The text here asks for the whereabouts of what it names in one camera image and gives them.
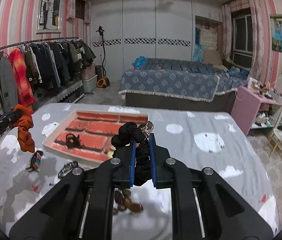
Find brick pattern box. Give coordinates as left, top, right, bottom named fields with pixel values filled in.
left=42, top=109, right=149, bottom=163

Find pink storage box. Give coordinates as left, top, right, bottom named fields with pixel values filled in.
left=81, top=64, right=96, bottom=80

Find black hair clip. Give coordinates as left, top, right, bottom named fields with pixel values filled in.
left=65, top=133, right=81, bottom=148

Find wooden stool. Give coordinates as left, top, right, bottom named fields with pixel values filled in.
left=264, top=127, right=282, bottom=155

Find low cabinet with lace cover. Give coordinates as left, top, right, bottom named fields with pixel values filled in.
left=35, top=81, right=85, bottom=105

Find orange scrunchie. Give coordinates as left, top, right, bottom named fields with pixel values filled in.
left=13, top=104, right=35, bottom=153

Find turquoise cloth pile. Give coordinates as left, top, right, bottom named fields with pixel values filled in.
left=228, top=66, right=249, bottom=78

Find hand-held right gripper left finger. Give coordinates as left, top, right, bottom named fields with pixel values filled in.
left=8, top=140, right=135, bottom=240

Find blue figure wall poster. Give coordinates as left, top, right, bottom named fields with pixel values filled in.
left=269, top=14, right=282, bottom=54

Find large window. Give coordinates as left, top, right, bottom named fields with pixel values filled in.
left=231, top=11, right=254, bottom=69

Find pink checked curtain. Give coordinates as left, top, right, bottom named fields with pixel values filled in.
left=221, top=4, right=232, bottom=60

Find pink lace curtain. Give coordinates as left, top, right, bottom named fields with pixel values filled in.
left=247, top=0, right=265, bottom=80

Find framed wall poster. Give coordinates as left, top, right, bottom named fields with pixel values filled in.
left=36, top=0, right=62, bottom=33

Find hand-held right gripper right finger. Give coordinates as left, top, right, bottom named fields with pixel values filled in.
left=148, top=133, right=278, bottom=240

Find white storage box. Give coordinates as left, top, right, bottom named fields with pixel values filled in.
left=82, top=74, right=98, bottom=93

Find black and yellow garment steamer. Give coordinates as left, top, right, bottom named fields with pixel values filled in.
left=96, top=25, right=111, bottom=88

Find metal clothes rack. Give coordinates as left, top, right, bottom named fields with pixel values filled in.
left=0, top=37, right=85, bottom=103

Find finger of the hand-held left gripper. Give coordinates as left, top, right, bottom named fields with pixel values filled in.
left=2, top=110, right=24, bottom=127

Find wristwatch with white strap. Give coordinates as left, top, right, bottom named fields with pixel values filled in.
left=58, top=161, right=79, bottom=180

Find turquoise bag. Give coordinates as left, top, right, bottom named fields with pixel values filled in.
left=132, top=56, right=147, bottom=68

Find bed with blue patterned cover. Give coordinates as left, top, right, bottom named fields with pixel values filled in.
left=118, top=57, right=249, bottom=108

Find pink nightstand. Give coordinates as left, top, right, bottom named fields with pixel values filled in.
left=231, top=85, right=282, bottom=137

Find black scrunchie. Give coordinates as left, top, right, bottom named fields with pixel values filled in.
left=111, top=121, right=154, bottom=187

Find small window with pink curtains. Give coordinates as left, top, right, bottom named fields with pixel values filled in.
left=66, top=0, right=91, bottom=24

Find brown bead bracelet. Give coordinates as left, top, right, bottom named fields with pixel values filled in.
left=87, top=189, right=144, bottom=215

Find row of hanging clothes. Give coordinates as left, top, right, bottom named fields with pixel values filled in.
left=0, top=39, right=97, bottom=113

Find white wardrobe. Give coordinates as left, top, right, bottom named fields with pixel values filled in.
left=91, top=0, right=222, bottom=83

